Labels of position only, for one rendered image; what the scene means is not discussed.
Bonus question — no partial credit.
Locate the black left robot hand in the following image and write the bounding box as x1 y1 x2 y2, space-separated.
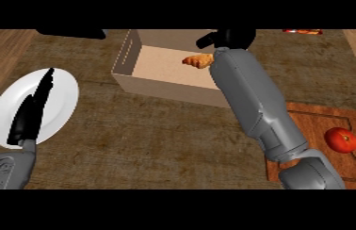
6 67 56 147

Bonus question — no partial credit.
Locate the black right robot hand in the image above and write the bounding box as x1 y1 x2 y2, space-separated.
195 29 257 51

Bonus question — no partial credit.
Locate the golden croissant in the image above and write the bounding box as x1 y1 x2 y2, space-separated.
181 53 216 70

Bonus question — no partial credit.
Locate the cardboard box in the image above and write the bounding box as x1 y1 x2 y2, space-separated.
110 29 234 109

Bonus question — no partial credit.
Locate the brown wooden cutting board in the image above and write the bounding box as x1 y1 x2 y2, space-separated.
265 101 356 183

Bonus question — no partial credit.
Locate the white plate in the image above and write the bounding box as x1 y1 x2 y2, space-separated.
0 67 82 150

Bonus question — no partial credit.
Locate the red and orange packet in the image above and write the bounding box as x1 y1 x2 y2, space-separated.
283 29 324 36

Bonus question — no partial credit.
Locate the black appliance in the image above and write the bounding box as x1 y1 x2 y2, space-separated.
36 29 108 41

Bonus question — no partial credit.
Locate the red tomato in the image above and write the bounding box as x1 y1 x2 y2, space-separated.
322 126 356 155

